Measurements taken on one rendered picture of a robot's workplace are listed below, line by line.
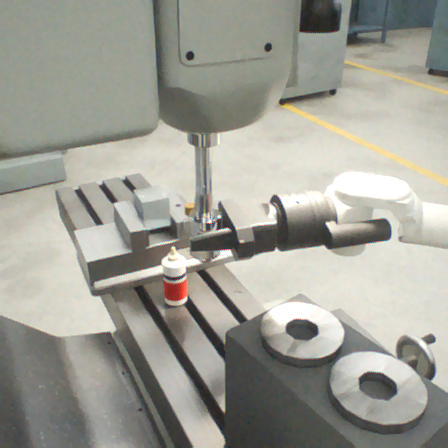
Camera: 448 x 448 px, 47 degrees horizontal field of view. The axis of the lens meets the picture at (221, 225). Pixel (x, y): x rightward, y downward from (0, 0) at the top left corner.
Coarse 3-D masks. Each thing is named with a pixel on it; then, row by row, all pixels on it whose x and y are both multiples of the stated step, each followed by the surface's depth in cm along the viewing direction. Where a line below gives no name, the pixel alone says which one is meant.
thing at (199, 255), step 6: (192, 228) 74; (198, 228) 73; (204, 228) 73; (210, 228) 73; (216, 228) 74; (192, 234) 74; (198, 234) 73; (192, 252) 76; (198, 252) 75; (204, 252) 75; (210, 252) 75; (216, 252) 76; (198, 258) 76; (204, 258) 75; (210, 258) 75
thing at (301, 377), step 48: (240, 336) 57; (288, 336) 55; (336, 336) 55; (240, 384) 58; (288, 384) 51; (336, 384) 49; (384, 384) 51; (432, 384) 51; (240, 432) 62; (288, 432) 53; (336, 432) 46; (384, 432) 46; (432, 432) 46
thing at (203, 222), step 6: (192, 210) 75; (216, 210) 75; (192, 216) 73; (198, 216) 73; (210, 216) 73; (216, 216) 73; (192, 222) 73; (198, 222) 72; (204, 222) 72; (210, 222) 72; (216, 222) 73
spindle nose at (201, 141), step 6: (192, 138) 67; (198, 138) 66; (204, 138) 66; (210, 138) 66; (216, 138) 67; (222, 138) 68; (192, 144) 67; (198, 144) 67; (204, 144) 67; (210, 144) 67; (216, 144) 67
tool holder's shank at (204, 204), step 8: (200, 152) 68; (208, 152) 68; (200, 160) 69; (208, 160) 69; (200, 168) 69; (208, 168) 70; (200, 176) 70; (208, 176) 70; (200, 184) 71; (208, 184) 71; (200, 192) 71; (208, 192) 71; (200, 200) 72; (208, 200) 72; (200, 208) 72; (208, 208) 72; (200, 216) 73
